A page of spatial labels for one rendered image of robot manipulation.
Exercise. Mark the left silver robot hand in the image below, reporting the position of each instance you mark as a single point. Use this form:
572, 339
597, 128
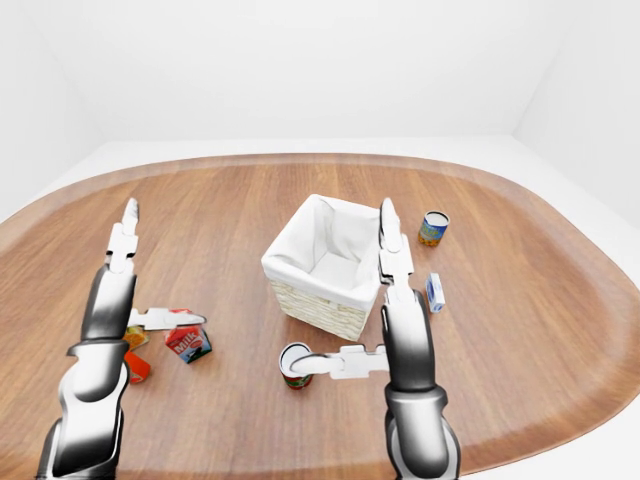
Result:
107, 305

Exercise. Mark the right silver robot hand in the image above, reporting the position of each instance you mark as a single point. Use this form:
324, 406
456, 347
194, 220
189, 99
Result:
407, 340

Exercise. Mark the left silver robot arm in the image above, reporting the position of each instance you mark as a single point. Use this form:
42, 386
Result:
90, 400

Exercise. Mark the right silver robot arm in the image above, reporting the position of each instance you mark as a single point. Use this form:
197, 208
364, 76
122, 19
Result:
420, 435

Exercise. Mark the red milk carton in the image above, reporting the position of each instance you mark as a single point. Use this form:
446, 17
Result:
190, 345

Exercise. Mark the white lined wicker basket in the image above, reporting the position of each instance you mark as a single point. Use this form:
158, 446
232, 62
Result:
325, 270

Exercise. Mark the orange juice carton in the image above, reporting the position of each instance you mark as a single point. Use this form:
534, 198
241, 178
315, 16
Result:
135, 350

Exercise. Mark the small blue white box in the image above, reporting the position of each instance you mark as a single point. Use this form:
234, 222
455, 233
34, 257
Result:
434, 292

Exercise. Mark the blue and yellow tin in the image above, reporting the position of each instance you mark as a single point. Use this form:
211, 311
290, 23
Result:
433, 229

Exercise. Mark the red and green tin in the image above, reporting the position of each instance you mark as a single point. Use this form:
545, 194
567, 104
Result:
295, 370

